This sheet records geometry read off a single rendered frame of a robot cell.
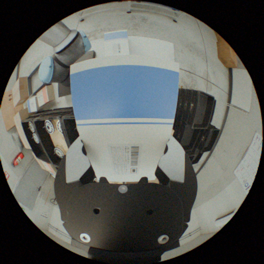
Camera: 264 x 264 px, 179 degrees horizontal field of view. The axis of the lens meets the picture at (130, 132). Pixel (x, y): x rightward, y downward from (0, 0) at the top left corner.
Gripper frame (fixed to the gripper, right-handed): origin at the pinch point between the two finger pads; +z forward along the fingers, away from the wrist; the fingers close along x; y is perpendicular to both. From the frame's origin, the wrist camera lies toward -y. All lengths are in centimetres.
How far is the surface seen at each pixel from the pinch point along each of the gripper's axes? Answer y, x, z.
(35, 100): -13, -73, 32
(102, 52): -32, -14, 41
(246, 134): 21, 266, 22
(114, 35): -39, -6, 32
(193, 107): 4, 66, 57
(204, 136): 40, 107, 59
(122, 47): -29.8, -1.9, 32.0
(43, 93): -15, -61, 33
